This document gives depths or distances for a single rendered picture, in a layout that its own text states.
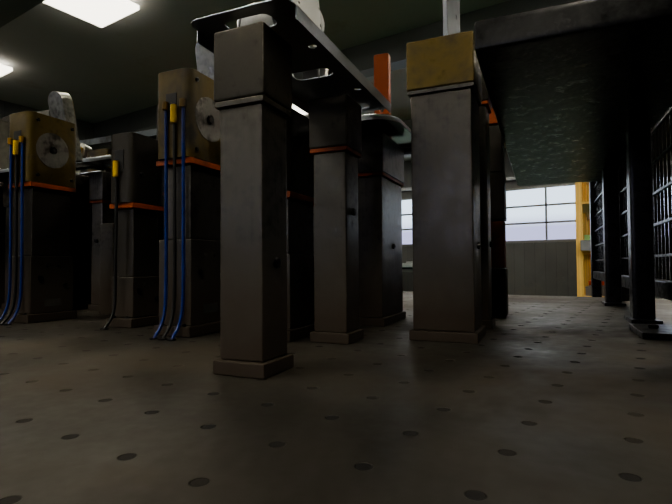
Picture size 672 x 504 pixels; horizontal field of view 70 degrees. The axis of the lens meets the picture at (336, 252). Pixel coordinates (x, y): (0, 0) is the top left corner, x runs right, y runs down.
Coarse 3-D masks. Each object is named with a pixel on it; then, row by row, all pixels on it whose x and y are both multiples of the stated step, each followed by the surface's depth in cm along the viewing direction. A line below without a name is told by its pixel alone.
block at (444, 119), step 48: (432, 48) 57; (432, 96) 57; (480, 96) 61; (432, 144) 57; (432, 192) 57; (432, 240) 57; (480, 240) 61; (432, 288) 57; (480, 288) 60; (432, 336) 56; (480, 336) 56
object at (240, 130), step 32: (224, 32) 40; (256, 32) 39; (224, 64) 40; (256, 64) 39; (288, 64) 42; (224, 96) 40; (256, 96) 39; (288, 96) 42; (224, 128) 40; (256, 128) 39; (224, 160) 40; (256, 160) 39; (224, 192) 40; (256, 192) 39; (224, 224) 40; (256, 224) 39; (224, 256) 40; (256, 256) 39; (224, 288) 40; (256, 288) 39; (224, 320) 40; (256, 320) 39; (224, 352) 40; (256, 352) 39
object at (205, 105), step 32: (160, 96) 63; (192, 96) 62; (160, 128) 63; (192, 128) 62; (160, 160) 63; (192, 160) 61; (192, 192) 62; (192, 224) 62; (160, 256) 63; (192, 256) 61; (160, 288) 63; (192, 288) 61; (160, 320) 63; (192, 320) 61
